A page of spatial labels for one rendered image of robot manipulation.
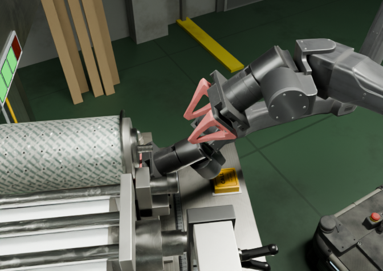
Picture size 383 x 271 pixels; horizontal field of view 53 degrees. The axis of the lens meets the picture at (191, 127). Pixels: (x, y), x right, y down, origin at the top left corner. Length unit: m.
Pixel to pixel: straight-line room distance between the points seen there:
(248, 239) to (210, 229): 0.63
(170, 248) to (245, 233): 0.55
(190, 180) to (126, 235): 0.75
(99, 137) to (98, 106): 2.09
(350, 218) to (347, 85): 1.41
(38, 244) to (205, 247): 0.16
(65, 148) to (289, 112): 0.37
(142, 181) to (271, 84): 0.32
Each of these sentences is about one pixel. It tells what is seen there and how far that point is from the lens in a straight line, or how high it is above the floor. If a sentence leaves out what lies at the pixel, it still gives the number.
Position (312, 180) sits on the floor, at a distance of 2.36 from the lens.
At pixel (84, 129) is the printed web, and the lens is 0.69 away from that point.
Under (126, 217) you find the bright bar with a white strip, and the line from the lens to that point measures 0.39.
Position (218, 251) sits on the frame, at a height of 1.44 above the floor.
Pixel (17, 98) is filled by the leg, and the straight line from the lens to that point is 1.72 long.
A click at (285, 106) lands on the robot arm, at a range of 0.55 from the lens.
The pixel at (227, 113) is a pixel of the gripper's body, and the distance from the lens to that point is 0.59.
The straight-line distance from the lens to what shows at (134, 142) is 0.70.
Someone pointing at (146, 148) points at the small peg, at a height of 1.27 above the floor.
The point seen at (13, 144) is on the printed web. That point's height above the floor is 1.31.
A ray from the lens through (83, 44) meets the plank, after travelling 2.71.
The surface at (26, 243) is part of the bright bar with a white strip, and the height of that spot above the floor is 1.44.
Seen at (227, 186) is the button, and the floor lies 0.92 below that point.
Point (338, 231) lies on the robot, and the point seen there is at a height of 0.29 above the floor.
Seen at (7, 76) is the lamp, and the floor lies 1.18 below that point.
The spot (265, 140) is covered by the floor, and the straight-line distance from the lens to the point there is 2.51.
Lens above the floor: 1.78
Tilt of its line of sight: 44 degrees down
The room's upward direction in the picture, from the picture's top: straight up
